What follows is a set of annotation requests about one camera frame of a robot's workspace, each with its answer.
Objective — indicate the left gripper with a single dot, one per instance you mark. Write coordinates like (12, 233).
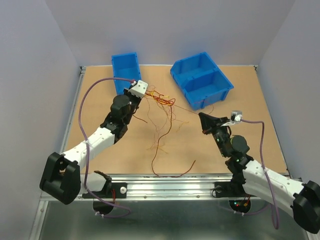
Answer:
(135, 97)

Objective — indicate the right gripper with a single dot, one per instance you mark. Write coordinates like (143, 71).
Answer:
(210, 123)

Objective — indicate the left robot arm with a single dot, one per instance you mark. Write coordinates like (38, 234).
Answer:
(62, 177)

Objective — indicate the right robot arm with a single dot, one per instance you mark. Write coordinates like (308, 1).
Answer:
(250, 177)

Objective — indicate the small blue bin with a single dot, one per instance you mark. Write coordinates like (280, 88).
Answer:
(126, 66)

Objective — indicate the large blue divided bin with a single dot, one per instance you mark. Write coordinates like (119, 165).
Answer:
(200, 80)

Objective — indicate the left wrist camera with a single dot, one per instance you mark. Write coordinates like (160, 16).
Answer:
(138, 88)

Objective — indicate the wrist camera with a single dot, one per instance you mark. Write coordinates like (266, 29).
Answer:
(235, 118)
(138, 88)

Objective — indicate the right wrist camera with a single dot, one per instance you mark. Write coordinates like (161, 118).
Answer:
(235, 118)

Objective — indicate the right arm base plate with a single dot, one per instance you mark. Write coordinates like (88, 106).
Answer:
(229, 189)

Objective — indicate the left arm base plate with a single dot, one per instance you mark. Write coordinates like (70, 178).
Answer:
(117, 190)

